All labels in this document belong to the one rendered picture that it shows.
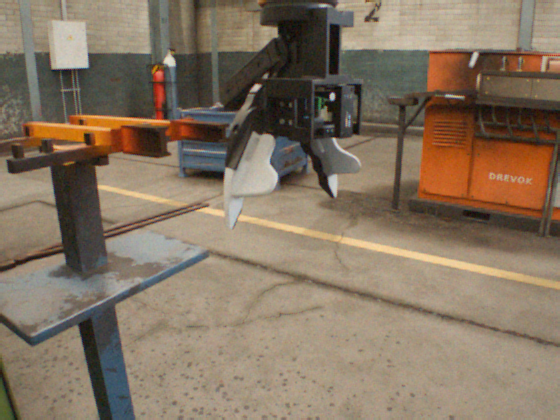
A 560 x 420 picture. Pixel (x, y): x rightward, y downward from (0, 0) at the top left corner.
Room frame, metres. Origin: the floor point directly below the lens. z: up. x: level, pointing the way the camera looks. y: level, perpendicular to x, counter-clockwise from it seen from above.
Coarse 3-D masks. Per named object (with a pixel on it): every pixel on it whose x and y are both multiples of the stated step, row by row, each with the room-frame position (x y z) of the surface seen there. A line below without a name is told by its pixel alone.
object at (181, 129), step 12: (72, 120) 0.93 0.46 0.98; (96, 120) 0.87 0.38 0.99; (108, 120) 0.85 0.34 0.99; (120, 120) 0.83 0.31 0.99; (132, 120) 0.81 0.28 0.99; (144, 120) 0.80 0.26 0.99; (156, 120) 0.80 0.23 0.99; (180, 120) 0.74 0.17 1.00; (192, 120) 0.75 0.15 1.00; (168, 132) 0.75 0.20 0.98; (180, 132) 0.74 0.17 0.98; (192, 132) 0.73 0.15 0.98; (204, 132) 0.71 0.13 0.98; (216, 132) 0.70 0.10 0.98
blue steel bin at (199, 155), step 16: (176, 112) 4.39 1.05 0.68; (192, 112) 4.32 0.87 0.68; (208, 112) 4.24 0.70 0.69; (224, 112) 4.16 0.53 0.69; (192, 144) 4.34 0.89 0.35; (208, 144) 4.25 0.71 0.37; (224, 144) 4.15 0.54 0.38; (288, 144) 4.15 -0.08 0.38; (192, 160) 4.34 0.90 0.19; (208, 160) 4.25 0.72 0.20; (224, 160) 4.17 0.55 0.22; (272, 160) 3.92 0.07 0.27; (288, 160) 4.15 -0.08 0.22; (304, 160) 4.48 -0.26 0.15
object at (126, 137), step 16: (48, 128) 0.76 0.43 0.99; (64, 128) 0.73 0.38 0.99; (80, 128) 0.71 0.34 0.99; (96, 128) 0.70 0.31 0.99; (112, 128) 0.64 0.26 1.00; (128, 128) 0.64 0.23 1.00; (144, 128) 0.61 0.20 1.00; (160, 128) 0.61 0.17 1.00; (112, 144) 0.64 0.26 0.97; (128, 144) 0.65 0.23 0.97; (144, 144) 0.63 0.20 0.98; (160, 144) 0.61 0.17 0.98
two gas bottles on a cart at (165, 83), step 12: (168, 48) 7.65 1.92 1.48; (168, 60) 7.59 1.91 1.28; (156, 72) 7.75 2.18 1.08; (168, 72) 7.55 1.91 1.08; (156, 84) 7.70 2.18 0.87; (168, 84) 7.58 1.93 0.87; (156, 96) 7.71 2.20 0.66; (168, 96) 7.58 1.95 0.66; (156, 108) 7.71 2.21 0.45; (168, 108) 7.59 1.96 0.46; (168, 120) 7.59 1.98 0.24
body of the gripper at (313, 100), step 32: (288, 32) 0.41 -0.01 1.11; (320, 32) 0.37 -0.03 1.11; (288, 64) 0.41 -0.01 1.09; (320, 64) 0.37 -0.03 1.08; (288, 96) 0.38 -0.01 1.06; (320, 96) 0.39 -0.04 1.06; (352, 96) 0.40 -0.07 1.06; (288, 128) 0.39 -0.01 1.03; (320, 128) 0.38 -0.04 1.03; (352, 128) 0.41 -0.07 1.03
